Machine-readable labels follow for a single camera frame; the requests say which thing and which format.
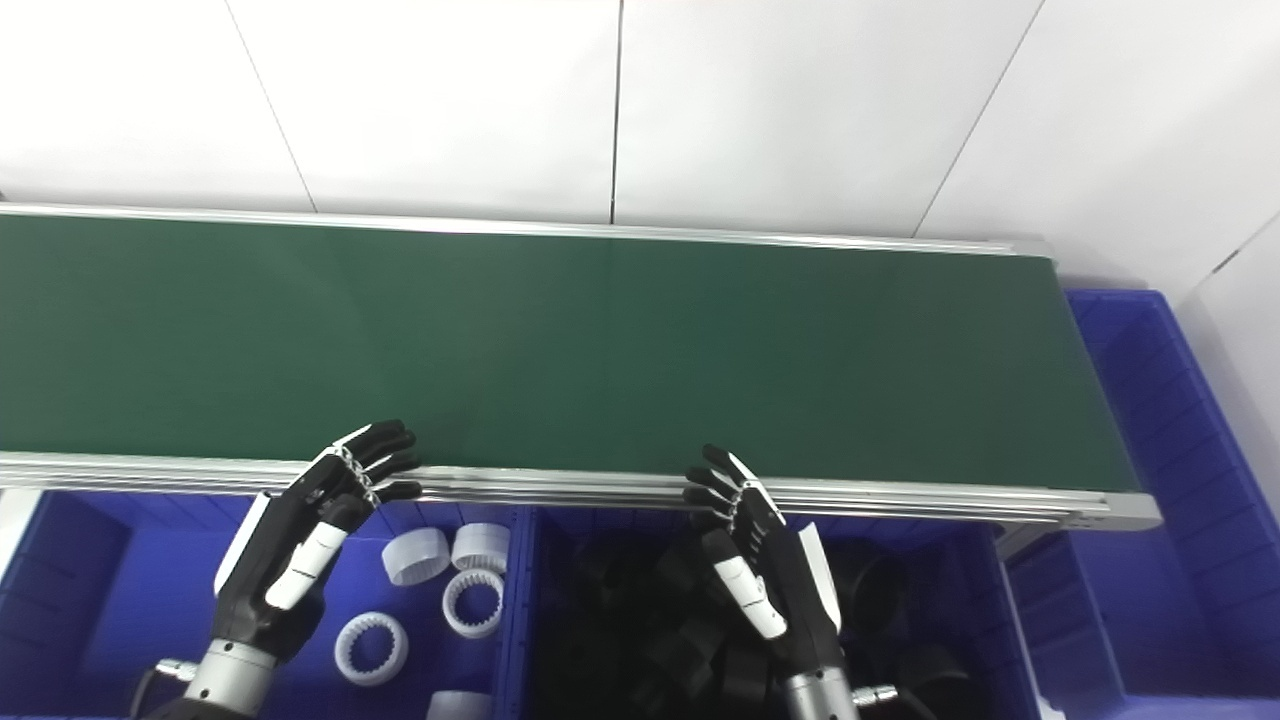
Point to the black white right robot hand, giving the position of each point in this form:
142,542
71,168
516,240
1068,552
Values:
780,570

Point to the green conveyor belt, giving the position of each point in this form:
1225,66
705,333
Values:
600,350
600,490

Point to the blue bin with white rings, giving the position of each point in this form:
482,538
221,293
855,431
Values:
120,600

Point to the large empty blue bin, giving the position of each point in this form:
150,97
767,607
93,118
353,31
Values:
1180,560

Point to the blue bin with black rings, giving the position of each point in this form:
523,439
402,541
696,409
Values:
980,620

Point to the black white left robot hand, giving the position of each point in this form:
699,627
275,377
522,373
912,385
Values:
280,545

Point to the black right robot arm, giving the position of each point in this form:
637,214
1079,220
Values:
818,697

